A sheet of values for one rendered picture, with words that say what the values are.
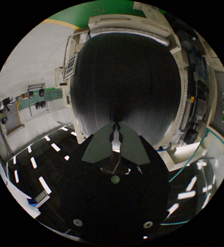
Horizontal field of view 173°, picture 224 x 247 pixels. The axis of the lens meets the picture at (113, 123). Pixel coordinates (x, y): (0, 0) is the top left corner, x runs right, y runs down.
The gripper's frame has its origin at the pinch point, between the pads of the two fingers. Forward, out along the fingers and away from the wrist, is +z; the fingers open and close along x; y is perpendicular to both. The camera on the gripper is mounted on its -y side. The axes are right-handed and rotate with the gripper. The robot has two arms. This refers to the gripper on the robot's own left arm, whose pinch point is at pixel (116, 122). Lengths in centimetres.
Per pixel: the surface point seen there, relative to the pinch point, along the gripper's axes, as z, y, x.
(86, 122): 1.7, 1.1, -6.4
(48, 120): 626, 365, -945
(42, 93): 318, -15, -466
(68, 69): 4.9, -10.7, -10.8
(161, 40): 17.9, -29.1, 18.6
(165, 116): 1.2, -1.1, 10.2
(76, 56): 5.0, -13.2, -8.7
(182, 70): 24.0, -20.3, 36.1
